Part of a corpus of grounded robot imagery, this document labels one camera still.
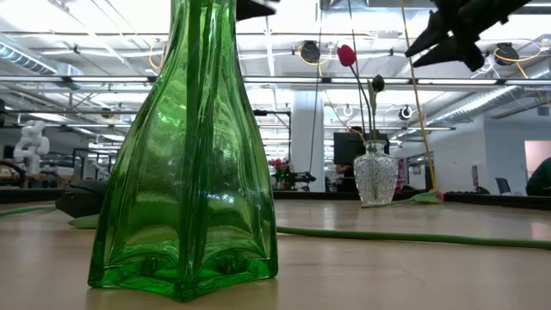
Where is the white robot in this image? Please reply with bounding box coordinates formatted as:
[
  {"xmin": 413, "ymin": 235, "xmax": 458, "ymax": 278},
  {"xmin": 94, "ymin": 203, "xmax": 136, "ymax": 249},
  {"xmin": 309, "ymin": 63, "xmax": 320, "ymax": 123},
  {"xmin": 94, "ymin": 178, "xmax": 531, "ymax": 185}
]
[{"xmin": 12, "ymin": 119, "xmax": 51, "ymax": 176}]

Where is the green glass vase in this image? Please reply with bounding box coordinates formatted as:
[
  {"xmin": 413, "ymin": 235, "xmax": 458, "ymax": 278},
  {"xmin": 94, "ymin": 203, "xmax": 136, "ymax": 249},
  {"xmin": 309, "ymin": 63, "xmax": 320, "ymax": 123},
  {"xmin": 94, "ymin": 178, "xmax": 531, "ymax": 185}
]
[{"xmin": 87, "ymin": 0, "xmax": 280, "ymax": 302}]

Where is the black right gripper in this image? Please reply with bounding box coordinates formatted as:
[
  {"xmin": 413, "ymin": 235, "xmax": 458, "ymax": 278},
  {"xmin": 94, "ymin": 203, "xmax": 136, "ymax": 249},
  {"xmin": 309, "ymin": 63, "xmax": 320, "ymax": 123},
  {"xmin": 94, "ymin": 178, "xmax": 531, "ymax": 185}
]
[{"xmin": 404, "ymin": 0, "xmax": 533, "ymax": 72}]

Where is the black ceiling cable reel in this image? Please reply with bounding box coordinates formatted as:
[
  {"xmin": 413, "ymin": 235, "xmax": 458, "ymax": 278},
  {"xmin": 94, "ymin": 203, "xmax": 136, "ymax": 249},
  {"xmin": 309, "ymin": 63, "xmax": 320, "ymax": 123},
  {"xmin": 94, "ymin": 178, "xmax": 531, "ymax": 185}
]
[
  {"xmin": 300, "ymin": 40, "xmax": 322, "ymax": 65},
  {"xmin": 493, "ymin": 41, "xmax": 521, "ymax": 66}
]

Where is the red flower bouquet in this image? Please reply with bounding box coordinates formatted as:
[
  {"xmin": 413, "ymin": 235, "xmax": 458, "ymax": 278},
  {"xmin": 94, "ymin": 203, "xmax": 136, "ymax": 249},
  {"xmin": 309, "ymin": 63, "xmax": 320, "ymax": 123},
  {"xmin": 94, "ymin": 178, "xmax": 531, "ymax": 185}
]
[{"xmin": 269, "ymin": 158, "xmax": 290, "ymax": 190}]

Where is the black monitor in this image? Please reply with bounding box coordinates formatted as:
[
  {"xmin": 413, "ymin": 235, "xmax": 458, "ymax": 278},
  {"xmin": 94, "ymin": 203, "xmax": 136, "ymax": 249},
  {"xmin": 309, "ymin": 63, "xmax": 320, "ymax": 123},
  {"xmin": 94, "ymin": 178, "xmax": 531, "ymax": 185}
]
[{"xmin": 333, "ymin": 131, "xmax": 391, "ymax": 167}]

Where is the black artificial tulip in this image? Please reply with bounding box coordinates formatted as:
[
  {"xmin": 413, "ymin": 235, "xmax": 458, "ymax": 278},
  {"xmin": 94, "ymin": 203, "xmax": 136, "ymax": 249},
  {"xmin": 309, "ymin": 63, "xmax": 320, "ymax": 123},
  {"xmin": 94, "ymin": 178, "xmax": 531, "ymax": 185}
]
[
  {"xmin": 365, "ymin": 73, "xmax": 387, "ymax": 143},
  {"xmin": 54, "ymin": 179, "xmax": 551, "ymax": 251}
]

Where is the black aluminium table frame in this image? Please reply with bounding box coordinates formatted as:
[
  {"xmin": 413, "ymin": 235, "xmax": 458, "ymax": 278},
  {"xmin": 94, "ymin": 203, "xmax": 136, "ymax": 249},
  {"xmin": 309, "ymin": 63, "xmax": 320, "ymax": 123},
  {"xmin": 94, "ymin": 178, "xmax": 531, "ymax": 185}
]
[{"xmin": 0, "ymin": 187, "xmax": 551, "ymax": 212}]

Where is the person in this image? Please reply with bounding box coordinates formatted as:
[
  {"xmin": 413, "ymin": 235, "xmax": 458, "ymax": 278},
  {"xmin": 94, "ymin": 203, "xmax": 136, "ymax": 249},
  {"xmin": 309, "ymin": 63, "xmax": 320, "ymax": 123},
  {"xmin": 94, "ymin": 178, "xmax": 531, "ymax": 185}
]
[
  {"xmin": 524, "ymin": 157, "xmax": 551, "ymax": 197},
  {"xmin": 335, "ymin": 124, "xmax": 367, "ymax": 193}
]

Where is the clear cut-glass vase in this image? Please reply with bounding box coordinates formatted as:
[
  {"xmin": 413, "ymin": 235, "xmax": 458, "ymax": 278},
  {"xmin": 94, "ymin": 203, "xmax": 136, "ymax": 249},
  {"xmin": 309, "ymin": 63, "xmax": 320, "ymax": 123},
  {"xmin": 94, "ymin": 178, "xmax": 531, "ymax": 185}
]
[{"xmin": 352, "ymin": 139, "xmax": 399, "ymax": 207}]

